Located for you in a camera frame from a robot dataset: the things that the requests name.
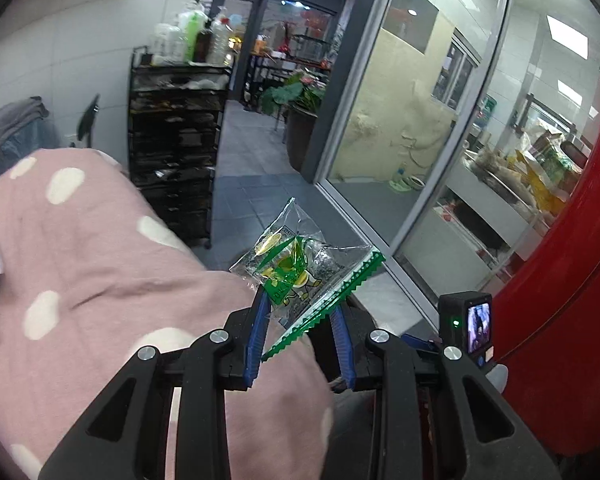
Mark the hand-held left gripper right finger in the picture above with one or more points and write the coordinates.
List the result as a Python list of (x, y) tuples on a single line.
[(344, 345)]

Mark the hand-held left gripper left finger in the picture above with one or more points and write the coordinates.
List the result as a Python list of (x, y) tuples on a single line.
[(254, 345)]

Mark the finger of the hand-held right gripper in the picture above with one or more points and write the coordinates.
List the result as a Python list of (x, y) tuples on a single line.
[(417, 344)]

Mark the green snack wrapper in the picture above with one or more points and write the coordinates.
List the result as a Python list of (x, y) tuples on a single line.
[(290, 270)]

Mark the person's grey trousers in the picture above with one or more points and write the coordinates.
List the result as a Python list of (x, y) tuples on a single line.
[(352, 435)]

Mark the red glossy panel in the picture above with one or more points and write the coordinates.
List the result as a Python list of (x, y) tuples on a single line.
[(570, 260)]

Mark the pale green round dish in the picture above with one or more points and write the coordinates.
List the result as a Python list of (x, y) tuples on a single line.
[(405, 183)]

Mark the glass display counter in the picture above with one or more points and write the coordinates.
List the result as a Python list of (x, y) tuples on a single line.
[(520, 185)]

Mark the pink polka dot blanket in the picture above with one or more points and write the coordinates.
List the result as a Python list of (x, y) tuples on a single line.
[(105, 285)]

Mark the black trolley cart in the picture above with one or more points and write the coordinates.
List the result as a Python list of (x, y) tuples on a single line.
[(175, 160)]

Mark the potted green plant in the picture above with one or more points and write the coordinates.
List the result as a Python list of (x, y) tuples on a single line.
[(300, 125)]

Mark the glass partition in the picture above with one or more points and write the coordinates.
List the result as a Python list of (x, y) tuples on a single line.
[(480, 85)]

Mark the black metal rack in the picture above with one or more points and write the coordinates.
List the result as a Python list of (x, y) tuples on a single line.
[(310, 45)]

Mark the group of bottles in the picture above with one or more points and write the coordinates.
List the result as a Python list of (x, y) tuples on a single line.
[(190, 35)]

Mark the grey blanket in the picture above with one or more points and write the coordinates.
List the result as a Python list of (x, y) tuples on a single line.
[(10, 120)]

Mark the dark door frame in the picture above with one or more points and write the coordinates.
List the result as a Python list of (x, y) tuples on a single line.
[(340, 85)]

